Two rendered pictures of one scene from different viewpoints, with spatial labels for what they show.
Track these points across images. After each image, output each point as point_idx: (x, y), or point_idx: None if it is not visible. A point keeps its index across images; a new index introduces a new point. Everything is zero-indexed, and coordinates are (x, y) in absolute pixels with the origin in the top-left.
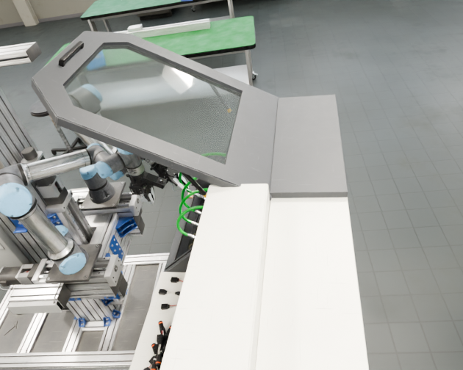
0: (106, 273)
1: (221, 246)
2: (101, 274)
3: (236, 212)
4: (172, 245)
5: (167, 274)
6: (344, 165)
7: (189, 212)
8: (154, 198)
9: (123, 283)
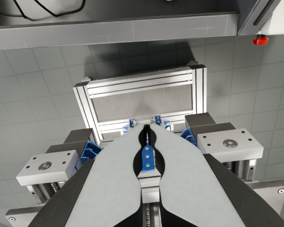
0: (255, 155)
1: None
2: (254, 164)
3: None
4: (165, 38)
5: None
6: None
7: (38, 24)
8: (127, 132)
9: (198, 121)
